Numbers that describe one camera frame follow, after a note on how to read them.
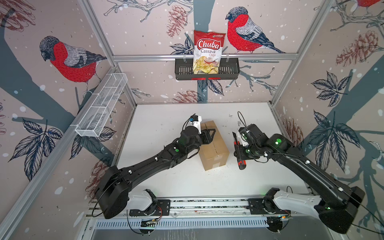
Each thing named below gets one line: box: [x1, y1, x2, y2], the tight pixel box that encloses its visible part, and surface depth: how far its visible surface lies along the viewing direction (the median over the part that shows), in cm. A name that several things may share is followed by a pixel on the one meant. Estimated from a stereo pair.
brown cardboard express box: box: [198, 120, 230, 171], surface depth 79 cm
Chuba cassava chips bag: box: [193, 30, 226, 75], surface depth 86 cm
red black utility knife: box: [232, 132, 246, 170], surface depth 70 cm
